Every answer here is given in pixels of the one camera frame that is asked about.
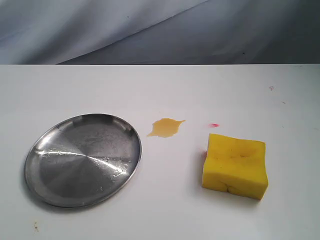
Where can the yellow sponge block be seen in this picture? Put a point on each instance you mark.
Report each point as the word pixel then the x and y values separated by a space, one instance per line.
pixel 235 166

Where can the orange liquid spill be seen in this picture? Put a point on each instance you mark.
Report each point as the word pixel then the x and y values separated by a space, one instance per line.
pixel 165 128

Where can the small red stain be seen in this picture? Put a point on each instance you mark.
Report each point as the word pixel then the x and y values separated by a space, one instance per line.
pixel 213 125

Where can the round stainless steel plate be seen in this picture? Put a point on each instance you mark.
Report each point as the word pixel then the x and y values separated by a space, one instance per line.
pixel 82 161

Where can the white-grey backdrop cloth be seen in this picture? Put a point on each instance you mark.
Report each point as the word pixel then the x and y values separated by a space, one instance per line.
pixel 159 32

